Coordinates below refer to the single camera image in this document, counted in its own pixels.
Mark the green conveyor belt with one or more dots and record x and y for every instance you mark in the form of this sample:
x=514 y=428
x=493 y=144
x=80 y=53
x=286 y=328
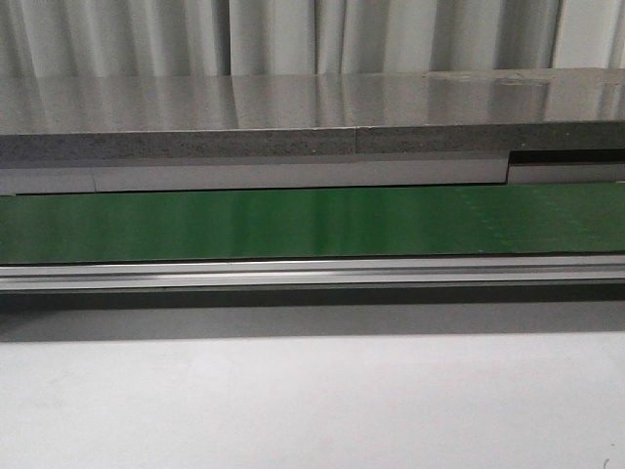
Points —
x=311 y=223

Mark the grey stone countertop slab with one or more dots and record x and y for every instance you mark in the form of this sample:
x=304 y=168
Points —
x=111 y=121

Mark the white pleated curtain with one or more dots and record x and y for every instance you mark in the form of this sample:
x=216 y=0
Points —
x=208 y=38

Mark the grey rear conveyor rail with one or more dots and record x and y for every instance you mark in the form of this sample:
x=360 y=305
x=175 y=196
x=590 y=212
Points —
x=321 y=171

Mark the aluminium front conveyor rail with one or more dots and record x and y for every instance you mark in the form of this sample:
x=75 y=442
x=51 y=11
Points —
x=345 y=272

